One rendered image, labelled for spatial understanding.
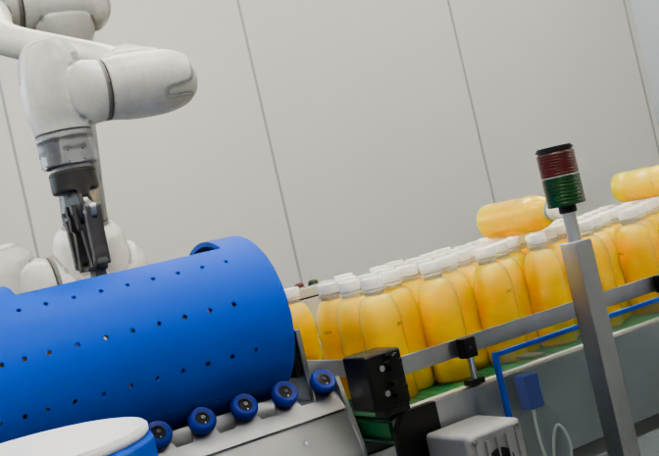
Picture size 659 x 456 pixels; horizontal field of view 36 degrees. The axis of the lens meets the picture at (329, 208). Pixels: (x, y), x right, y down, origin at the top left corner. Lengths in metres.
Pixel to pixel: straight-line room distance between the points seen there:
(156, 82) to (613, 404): 0.91
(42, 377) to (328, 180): 3.54
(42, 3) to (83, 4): 0.08
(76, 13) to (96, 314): 0.84
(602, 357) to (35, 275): 1.19
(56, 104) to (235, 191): 3.14
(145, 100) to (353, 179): 3.35
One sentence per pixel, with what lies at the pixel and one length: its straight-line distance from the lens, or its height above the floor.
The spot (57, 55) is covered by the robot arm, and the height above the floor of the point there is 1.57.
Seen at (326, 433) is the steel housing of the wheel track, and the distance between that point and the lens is 1.72.
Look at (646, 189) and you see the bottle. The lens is 2.47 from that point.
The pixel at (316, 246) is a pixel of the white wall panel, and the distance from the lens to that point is 4.89.
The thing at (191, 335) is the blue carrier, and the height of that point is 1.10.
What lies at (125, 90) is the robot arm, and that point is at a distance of 1.70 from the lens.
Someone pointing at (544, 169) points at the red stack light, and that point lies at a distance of 1.72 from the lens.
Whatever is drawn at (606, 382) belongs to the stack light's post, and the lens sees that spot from 1.76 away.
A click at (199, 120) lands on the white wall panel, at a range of 4.77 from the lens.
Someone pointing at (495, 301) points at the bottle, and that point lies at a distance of 1.89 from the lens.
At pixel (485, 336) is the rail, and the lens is 1.81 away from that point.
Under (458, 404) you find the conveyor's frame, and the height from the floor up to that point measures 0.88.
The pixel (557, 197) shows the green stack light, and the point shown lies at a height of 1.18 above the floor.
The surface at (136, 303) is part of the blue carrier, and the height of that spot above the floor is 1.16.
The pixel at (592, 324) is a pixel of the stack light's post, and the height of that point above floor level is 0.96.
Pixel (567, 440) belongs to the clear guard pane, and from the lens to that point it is 1.84.
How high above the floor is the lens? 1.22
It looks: 1 degrees up
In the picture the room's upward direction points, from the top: 13 degrees counter-clockwise
